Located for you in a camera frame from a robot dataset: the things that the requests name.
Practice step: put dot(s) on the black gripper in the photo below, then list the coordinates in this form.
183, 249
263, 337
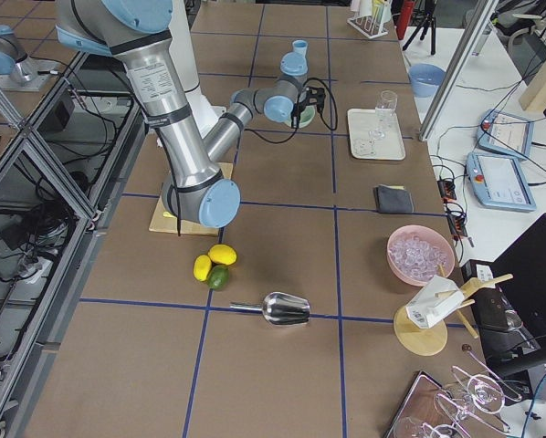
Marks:
299, 108

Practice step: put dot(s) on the light blue cup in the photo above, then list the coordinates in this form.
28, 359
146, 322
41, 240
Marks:
300, 47

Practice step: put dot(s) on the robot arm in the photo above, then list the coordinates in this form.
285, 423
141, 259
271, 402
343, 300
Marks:
137, 34
286, 101

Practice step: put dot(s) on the green ceramic bowl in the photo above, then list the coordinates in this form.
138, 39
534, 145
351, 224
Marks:
306, 117

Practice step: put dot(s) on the blue plastic bowl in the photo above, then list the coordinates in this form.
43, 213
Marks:
425, 79

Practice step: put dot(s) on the pink bowl of ice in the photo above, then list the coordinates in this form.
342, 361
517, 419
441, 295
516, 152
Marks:
416, 253

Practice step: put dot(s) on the metal ice scoop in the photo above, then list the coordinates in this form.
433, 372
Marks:
279, 309

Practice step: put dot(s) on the cream bear tray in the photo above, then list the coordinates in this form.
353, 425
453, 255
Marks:
360, 123

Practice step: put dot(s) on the clear wine glass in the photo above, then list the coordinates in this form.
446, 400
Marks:
384, 112

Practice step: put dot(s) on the red bottle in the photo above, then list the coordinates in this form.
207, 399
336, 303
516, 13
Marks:
404, 18

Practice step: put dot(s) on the dark grey cloth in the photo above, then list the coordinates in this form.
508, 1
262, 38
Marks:
393, 200

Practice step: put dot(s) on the black tripod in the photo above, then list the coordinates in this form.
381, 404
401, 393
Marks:
427, 25

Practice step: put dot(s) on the upper yellow lemon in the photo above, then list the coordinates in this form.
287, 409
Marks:
222, 254

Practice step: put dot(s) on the yellow lemon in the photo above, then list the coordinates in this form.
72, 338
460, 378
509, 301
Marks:
222, 254
202, 267

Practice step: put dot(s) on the far teach pendant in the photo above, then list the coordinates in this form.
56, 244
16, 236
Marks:
504, 133

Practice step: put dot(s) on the teach pendant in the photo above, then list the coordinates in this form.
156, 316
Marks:
504, 133
498, 182

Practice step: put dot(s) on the wooden cutting board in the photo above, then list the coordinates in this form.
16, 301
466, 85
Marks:
181, 223

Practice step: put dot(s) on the near teach pendant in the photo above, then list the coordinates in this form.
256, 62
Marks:
498, 182

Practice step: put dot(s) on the lower yellow lemon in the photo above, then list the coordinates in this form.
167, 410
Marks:
202, 267

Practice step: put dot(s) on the green lime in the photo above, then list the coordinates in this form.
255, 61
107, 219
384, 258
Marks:
218, 277

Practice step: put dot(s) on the wooden cup stand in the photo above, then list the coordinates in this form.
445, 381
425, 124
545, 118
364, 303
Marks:
430, 341

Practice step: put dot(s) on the black laptop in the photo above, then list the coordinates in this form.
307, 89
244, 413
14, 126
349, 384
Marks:
525, 294

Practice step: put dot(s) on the upturned wine glasses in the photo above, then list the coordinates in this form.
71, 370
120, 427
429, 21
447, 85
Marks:
468, 406

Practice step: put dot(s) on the white wire cup rack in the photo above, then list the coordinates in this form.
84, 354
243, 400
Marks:
370, 17

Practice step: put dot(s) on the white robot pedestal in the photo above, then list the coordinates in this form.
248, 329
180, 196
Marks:
182, 55

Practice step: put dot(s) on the aluminium frame post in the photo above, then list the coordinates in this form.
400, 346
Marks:
475, 27

